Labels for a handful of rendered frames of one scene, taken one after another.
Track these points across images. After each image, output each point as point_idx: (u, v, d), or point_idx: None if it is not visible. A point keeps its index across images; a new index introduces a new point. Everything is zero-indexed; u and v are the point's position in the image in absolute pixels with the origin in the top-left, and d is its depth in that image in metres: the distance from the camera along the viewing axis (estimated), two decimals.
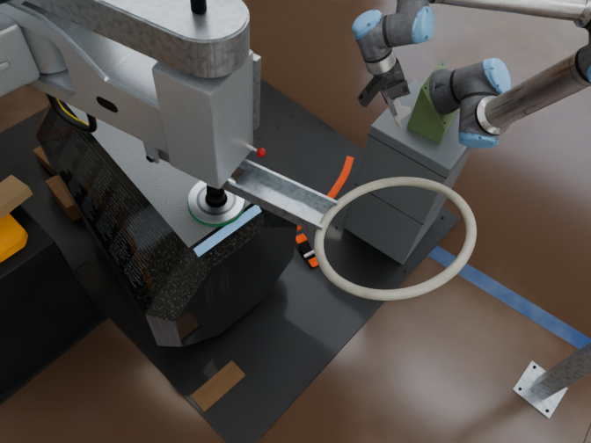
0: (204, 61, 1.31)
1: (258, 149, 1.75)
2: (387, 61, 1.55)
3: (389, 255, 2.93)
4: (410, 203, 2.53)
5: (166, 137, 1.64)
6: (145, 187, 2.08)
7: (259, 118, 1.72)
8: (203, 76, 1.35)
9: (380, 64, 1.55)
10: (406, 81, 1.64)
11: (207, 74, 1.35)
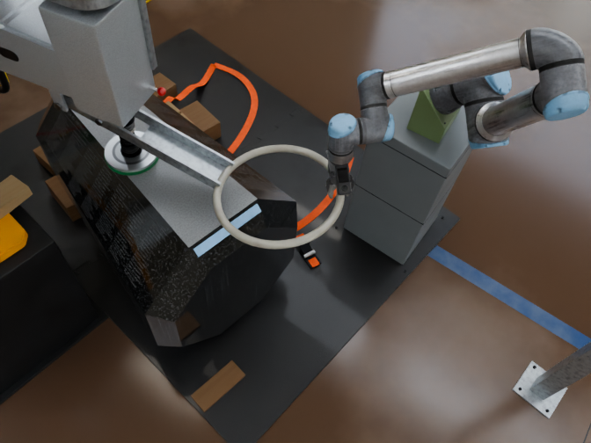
0: None
1: (157, 89, 1.88)
2: None
3: (389, 255, 2.93)
4: (410, 203, 2.53)
5: (66, 79, 1.75)
6: (145, 187, 2.08)
7: (155, 58, 1.84)
8: (84, 9, 1.47)
9: None
10: None
11: (88, 5, 1.46)
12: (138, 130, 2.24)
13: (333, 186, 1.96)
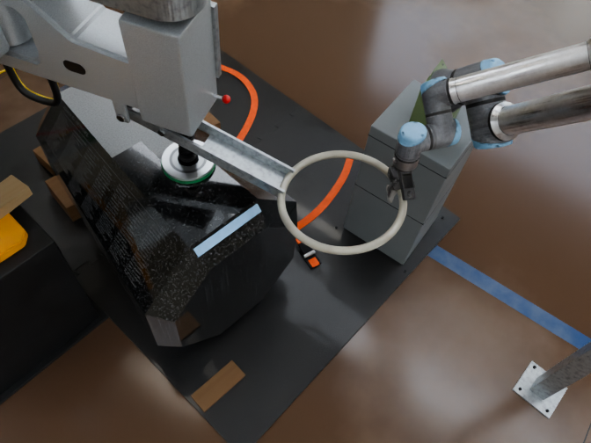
0: (169, 3, 1.43)
1: (222, 97, 1.88)
2: None
3: (389, 255, 2.93)
4: (410, 203, 2.53)
5: (136, 90, 1.74)
6: (145, 187, 2.08)
7: (220, 66, 1.84)
8: (170, 20, 1.47)
9: None
10: None
11: (173, 17, 1.46)
12: (138, 130, 2.24)
13: (395, 192, 2.01)
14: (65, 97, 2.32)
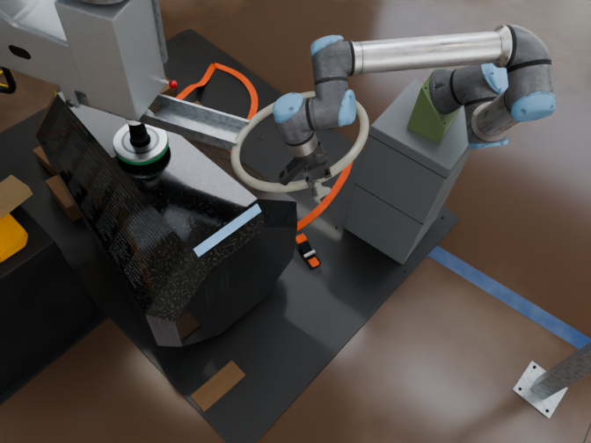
0: None
1: (169, 82, 1.90)
2: (308, 146, 1.48)
3: (389, 255, 2.93)
4: (410, 203, 2.53)
5: (80, 75, 1.76)
6: (145, 187, 2.08)
7: (166, 51, 1.86)
8: (102, 3, 1.49)
9: (300, 148, 1.48)
10: (328, 163, 1.58)
11: None
12: None
13: None
14: None
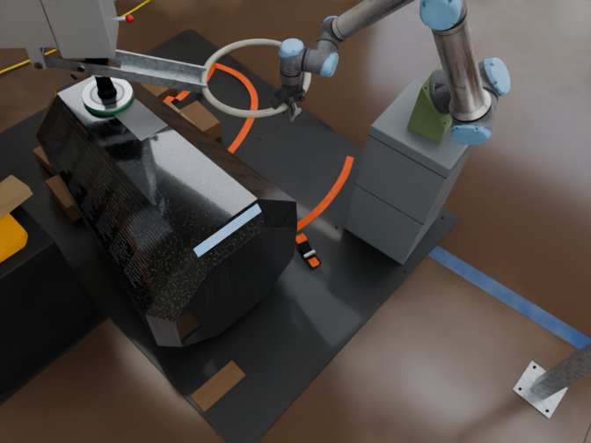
0: None
1: (126, 17, 2.08)
2: (300, 76, 2.07)
3: (389, 255, 2.93)
4: (410, 203, 2.53)
5: (53, 25, 1.89)
6: (145, 187, 2.08)
7: None
8: None
9: (295, 78, 2.06)
10: (302, 90, 2.19)
11: None
12: (138, 130, 2.24)
13: (281, 101, 2.23)
14: (65, 97, 2.32)
